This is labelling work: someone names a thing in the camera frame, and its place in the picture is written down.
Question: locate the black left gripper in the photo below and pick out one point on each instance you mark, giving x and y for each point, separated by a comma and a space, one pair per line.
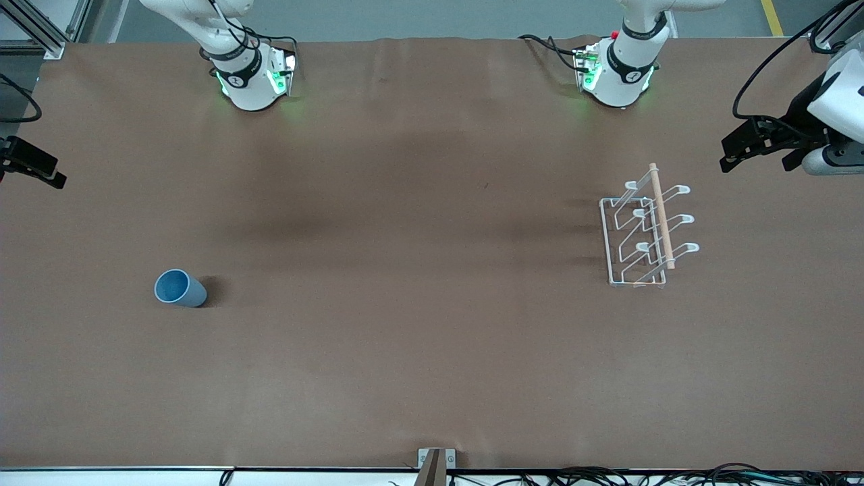
802, 112

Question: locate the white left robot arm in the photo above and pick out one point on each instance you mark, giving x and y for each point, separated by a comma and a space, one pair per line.
621, 77

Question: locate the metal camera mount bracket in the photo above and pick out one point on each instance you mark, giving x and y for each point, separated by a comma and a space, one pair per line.
437, 462

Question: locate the blue plastic cup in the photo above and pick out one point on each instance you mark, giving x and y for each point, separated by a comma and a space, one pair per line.
189, 291

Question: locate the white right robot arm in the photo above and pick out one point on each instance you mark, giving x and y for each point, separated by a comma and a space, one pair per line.
246, 84

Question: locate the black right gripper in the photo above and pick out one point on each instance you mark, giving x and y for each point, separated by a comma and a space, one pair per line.
20, 154

